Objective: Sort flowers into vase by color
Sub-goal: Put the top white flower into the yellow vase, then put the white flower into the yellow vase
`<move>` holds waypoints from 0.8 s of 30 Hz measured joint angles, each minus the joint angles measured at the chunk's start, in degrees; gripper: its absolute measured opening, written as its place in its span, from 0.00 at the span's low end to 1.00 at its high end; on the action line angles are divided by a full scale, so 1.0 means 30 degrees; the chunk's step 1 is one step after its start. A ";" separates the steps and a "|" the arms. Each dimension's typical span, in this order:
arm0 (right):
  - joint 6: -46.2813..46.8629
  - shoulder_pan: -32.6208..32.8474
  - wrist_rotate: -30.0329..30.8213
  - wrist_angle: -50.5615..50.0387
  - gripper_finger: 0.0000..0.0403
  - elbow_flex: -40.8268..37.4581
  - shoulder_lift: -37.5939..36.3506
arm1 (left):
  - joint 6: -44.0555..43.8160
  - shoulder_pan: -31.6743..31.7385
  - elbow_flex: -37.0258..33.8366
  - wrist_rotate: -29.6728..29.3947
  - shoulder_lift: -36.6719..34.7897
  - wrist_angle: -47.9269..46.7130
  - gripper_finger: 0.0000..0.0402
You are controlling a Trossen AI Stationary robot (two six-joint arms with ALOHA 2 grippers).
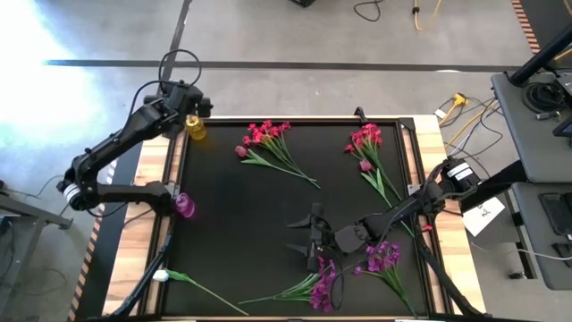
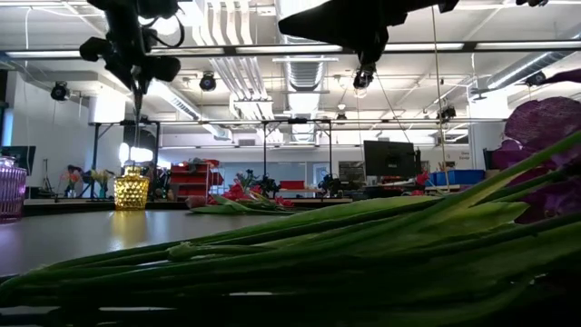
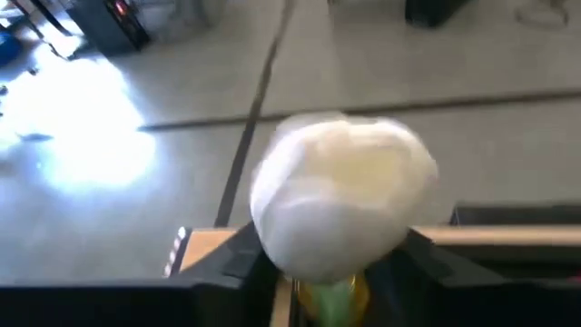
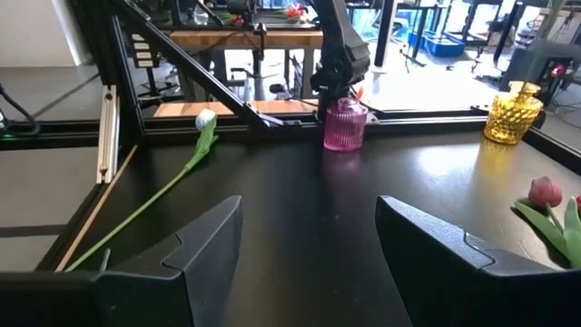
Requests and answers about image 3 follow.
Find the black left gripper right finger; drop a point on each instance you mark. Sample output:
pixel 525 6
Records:
pixel 454 300

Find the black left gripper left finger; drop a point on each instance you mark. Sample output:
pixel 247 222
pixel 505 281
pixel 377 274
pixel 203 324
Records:
pixel 227 290

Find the yellow textured glass vase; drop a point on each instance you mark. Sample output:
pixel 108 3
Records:
pixel 363 293

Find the striped floor edge strip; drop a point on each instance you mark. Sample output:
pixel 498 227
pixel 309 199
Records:
pixel 176 252

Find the black floor box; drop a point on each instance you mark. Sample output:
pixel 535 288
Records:
pixel 433 11

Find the black equipment case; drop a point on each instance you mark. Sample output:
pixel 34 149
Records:
pixel 104 22

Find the blue floor object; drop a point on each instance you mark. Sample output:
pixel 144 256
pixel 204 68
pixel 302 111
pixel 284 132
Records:
pixel 8 47

